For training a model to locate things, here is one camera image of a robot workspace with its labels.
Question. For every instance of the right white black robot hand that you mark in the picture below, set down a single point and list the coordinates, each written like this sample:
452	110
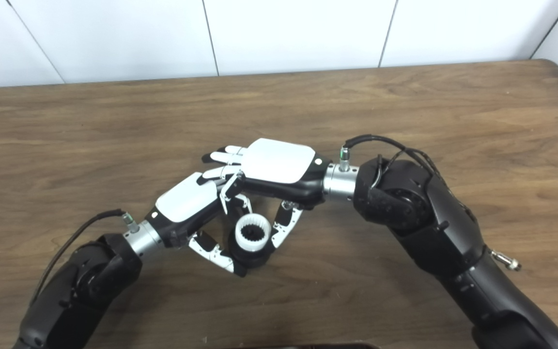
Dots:
276	162

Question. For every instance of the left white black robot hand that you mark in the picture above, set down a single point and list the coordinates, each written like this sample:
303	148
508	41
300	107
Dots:
187	198

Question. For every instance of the round black part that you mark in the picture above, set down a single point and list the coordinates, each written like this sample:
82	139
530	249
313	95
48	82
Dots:
255	259

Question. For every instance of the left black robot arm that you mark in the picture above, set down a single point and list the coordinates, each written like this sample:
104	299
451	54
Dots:
75	291

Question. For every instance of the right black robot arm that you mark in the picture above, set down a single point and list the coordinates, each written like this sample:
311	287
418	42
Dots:
405	203

